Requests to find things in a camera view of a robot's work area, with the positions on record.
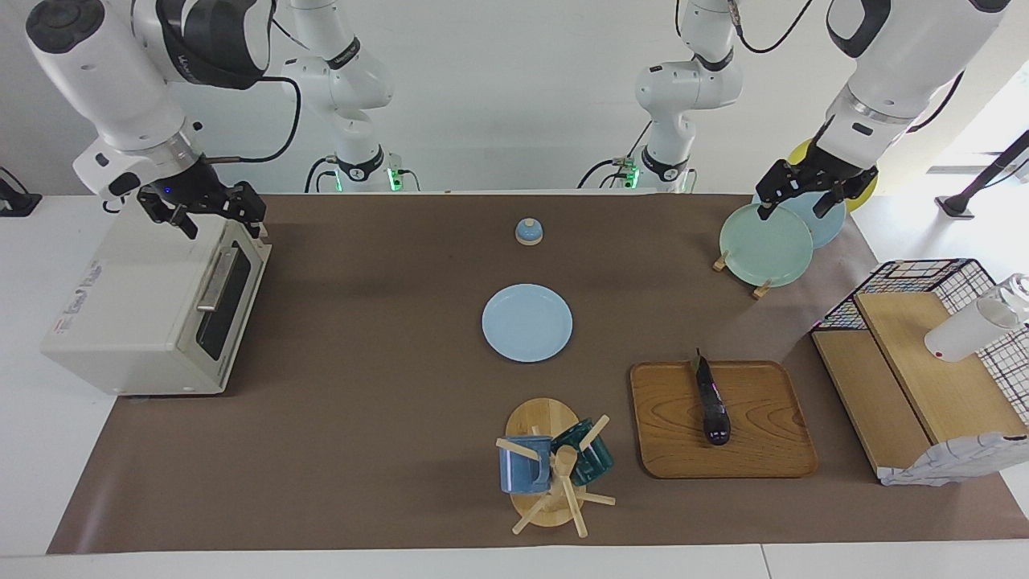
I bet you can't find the glass oven door with handle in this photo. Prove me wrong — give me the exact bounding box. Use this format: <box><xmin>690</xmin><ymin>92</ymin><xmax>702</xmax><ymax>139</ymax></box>
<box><xmin>188</xmin><ymin>216</ymin><xmax>273</xmax><ymax>393</ymax></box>

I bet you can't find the dark purple eggplant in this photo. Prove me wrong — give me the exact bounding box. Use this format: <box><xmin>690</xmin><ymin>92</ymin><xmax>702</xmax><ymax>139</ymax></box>
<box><xmin>693</xmin><ymin>348</ymin><xmax>732</xmax><ymax>446</ymax></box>

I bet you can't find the small light blue plate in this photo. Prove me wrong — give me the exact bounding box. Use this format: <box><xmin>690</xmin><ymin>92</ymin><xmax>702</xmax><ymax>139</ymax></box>
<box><xmin>482</xmin><ymin>284</ymin><xmax>574</xmax><ymax>363</ymax></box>

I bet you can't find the white toaster oven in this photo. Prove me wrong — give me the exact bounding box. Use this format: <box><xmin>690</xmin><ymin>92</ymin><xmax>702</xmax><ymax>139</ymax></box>
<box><xmin>40</xmin><ymin>193</ymin><xmax>273</xmax><ymax>396</ymax></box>

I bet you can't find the large light blue plate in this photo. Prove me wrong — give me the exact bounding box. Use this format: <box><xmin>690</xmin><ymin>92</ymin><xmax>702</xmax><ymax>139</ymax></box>
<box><xmin>756</xmin><ymin>189</ymin><xmax>847</xmax><ymax>250</ymax></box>

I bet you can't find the yellow plate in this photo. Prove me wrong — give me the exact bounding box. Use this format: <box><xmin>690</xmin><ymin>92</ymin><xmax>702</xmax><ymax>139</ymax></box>
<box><xmin>788</xmin><ymin>137</ymin><xmax>879</xmax><ymax>212</ymax></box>

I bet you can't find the pale green plate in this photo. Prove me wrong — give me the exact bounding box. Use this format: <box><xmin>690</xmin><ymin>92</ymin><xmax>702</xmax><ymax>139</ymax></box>
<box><xmin>719</xmin><ymin>203</ymin><xmax>814</xmax><ymax>288</ymax></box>

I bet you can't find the wooden plate rack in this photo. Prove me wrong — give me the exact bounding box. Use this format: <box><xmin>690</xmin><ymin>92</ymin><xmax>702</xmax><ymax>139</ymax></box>
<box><xmin>712</xmin><ymin>251</ymin><xmax>773</xmax><ymax>300</ymax></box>

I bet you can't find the white cup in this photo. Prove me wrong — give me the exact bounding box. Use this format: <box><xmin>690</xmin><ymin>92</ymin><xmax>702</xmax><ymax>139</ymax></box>
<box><xmin>924</xmin><ymin>273</ymin><xmax>1029</xmax><ymax>363</ymax></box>

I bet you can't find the wooden stepped shelf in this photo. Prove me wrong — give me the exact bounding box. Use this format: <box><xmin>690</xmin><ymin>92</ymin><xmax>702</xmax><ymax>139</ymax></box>
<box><xmin>812</xmin><ymin>291</ymin><xmax>1029</xmax><ymax>483</ymax></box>

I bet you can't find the wooden serving tray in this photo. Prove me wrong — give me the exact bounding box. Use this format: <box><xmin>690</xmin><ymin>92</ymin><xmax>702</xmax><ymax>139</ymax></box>
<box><xmin>629</xmin><ymin>360</ymin><xmax>819</xmax><ymax>480</ymax></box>

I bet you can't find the brown table mat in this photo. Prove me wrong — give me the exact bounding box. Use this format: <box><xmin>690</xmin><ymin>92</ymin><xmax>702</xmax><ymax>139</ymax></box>
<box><xmin>47</xmin><ymin>193</ymin><xmax>1029</xmax><ymax>556</ymax></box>

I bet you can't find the white patterned cloth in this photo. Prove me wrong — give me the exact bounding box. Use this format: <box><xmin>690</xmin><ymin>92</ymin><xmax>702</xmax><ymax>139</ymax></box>
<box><xmin>878</xmin><ymin>432</ymin><xmax>1029</xmax><ymax>487</ymax></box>

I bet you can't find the dark green mug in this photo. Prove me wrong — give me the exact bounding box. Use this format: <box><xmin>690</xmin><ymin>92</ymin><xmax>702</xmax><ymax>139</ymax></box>
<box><xmin>551</xmin><ymin>418</ymin><xmax>615</xmax><ymax>487</ymax></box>

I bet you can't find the wooden mug tree stand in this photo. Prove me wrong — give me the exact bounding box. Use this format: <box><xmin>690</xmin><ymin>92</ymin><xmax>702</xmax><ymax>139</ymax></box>
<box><xmin>494</xmin><ymin>397</ymin><xmax>617</xmax><ymax>538</ymax></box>

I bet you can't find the blue mug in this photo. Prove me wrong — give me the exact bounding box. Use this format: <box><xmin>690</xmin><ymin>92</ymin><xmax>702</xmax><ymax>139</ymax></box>
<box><xmin>498</xmin><ymin>435</ymin><xmax>554</xmax><ymax>495</ymax></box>

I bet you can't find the black wire basket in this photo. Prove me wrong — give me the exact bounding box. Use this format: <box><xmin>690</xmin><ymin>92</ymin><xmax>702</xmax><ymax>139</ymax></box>
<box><xmin>810</xmin><ymin>258</ymin><xmax>1029</xmax><ymax>427</ymax></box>

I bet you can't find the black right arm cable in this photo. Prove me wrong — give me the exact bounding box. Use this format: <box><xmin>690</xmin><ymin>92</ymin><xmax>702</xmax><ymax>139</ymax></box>
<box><xmin>205</xmin><ymin>76</ymin><xmax>302</xmax><ymax>164</ymax></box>

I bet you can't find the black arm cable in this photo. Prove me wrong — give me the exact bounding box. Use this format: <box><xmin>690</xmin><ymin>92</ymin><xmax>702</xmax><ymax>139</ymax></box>
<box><xmin>726</xmin><ymin>0</ymin><xmax>814</xmax><ymax>55</ymax></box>
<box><xmin>205</xmin><ymin>76</ymin><xmax>302</xmax><ymax>164</ymax></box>

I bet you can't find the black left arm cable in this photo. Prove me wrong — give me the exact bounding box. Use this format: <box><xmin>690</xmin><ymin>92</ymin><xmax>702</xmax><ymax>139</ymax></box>
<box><xmin>726</xmin><ymin>0</ymin><xmax>814</xmax><ymax>55</ymax></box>

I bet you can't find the black clamp mount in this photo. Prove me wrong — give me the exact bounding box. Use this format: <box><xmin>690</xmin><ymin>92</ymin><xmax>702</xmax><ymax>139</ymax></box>
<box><xmin>0</xmin><ymin>166</ymin><xmax>43</xmax><ymax>218</ymax></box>

